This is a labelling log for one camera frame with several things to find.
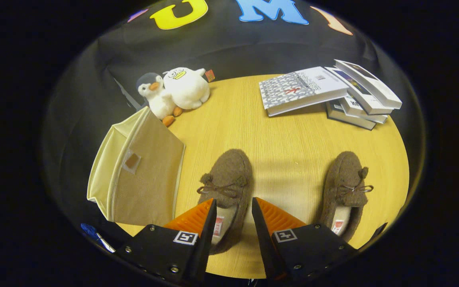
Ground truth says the dark cover book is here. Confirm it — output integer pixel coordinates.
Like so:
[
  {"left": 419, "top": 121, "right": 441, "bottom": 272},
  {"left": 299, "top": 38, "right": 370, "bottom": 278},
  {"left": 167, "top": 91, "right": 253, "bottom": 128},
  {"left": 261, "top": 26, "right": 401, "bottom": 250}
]
[{"left": 326, "top": 100, "right": 377, "bottom": 131}]

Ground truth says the white book with dark spine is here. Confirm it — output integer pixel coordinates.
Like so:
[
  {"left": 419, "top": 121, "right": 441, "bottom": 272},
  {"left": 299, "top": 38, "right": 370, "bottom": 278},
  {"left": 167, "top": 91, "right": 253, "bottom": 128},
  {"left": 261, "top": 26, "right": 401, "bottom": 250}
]
[{"left": 339, "top": 96, "right": 389, "bottom": 124}]

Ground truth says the plain white thick book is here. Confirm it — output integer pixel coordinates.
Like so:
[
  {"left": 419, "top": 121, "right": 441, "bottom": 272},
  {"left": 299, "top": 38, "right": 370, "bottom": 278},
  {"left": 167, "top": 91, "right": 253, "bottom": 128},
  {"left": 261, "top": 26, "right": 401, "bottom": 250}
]
[{"left": 334, "top": 59, "right": 403, "bottom": 110}]

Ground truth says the grey patterned book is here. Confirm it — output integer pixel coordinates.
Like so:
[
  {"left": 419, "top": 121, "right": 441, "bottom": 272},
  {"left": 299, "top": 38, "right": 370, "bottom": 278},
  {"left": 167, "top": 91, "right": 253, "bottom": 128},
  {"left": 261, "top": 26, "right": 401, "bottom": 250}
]
[{"left": 259, "top": 67, "right": 349, "bottom": 117}]

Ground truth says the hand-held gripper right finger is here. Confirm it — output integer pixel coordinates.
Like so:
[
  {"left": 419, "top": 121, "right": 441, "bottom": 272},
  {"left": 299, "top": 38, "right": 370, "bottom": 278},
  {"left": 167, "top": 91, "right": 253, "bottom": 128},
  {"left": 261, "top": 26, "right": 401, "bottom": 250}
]
[{"left": 251, "top": 197, "right": 359, "bottom": 284}]

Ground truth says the white duck plush toy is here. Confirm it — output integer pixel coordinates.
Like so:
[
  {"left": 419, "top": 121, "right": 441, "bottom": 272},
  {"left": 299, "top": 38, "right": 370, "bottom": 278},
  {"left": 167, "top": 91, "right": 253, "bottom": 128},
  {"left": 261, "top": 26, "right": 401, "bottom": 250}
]
[{"left": 163, "top": 67, "right": 216, "bottom": 110}]

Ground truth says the brown fuzzy slipper shoe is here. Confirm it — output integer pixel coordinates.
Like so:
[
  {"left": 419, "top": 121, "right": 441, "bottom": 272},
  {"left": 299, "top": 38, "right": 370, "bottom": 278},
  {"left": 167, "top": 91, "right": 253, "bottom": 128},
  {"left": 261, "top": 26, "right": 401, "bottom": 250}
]
[
  {"left": 196, "top": 149, "right": 254, "bottom": 256},
  {"left": 319, "top": 151, "right": 374, "bottom": 243}
]

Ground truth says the blue and white object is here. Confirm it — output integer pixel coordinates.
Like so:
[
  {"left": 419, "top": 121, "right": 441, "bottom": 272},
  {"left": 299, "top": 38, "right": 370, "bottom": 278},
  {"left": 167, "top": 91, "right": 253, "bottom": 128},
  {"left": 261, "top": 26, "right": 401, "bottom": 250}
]
[{"left": 80, "top": 223, "right": 116, "bottom": 254}]

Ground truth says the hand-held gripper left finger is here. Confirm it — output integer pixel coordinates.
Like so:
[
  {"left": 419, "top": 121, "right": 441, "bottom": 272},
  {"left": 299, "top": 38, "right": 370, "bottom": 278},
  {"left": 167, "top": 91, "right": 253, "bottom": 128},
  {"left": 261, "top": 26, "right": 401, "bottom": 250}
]
[{"left": 114, "top": 198, "right": 218, "bottom": 287}]

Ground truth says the grey-headed penguin plush toy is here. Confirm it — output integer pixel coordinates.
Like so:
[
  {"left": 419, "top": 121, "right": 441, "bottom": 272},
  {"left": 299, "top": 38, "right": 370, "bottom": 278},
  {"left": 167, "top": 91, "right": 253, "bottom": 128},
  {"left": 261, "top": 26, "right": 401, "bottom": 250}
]
[{"left": 136, "top": 73, "right": 183, "bottom": 127}]

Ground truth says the beige fabric storage box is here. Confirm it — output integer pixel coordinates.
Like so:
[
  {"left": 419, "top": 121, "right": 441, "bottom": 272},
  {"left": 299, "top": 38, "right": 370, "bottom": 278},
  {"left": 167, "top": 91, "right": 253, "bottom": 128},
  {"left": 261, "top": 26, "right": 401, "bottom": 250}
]
[{"left": 87, "top": 106, "right": 186, "bottom": 226}]

